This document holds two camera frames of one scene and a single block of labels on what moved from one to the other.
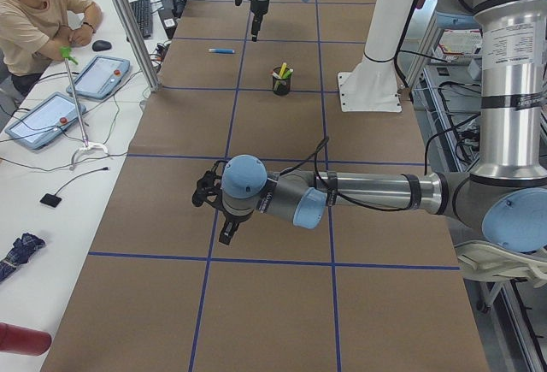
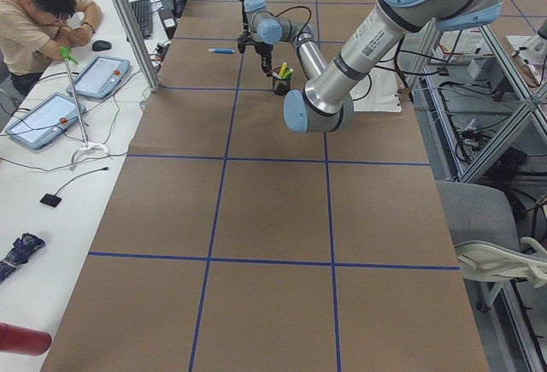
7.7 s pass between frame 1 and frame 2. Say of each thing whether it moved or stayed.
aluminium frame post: stayed
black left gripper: moved
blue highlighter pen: stayed
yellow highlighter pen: stayed
